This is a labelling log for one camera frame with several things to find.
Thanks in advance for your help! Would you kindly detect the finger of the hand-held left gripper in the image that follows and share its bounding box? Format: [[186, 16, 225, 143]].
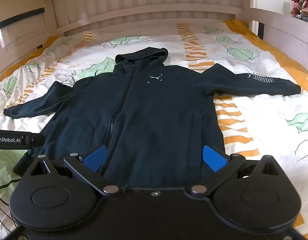
[[22, 132, 46, 147]]

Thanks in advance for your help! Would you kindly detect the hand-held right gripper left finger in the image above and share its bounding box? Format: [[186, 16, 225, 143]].
[[23, 144, 122, 196]]

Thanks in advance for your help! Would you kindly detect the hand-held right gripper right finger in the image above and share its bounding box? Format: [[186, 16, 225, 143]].
[[188, 144, 287, 197]]

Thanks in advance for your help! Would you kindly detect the dark navy hooded jacket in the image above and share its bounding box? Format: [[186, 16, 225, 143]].
[[3, 47, 301, 183]]

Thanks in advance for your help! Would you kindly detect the colourful pile of clothes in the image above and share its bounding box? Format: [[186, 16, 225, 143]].
[[288, 0, 308, 25]]

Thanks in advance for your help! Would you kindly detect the leaf print duvet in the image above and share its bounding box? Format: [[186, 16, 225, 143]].
[[0, 20, 308, 240]]

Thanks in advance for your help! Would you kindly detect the light wooden bed frame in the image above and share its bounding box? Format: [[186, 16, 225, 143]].
[[0, 0, 308, 85]]

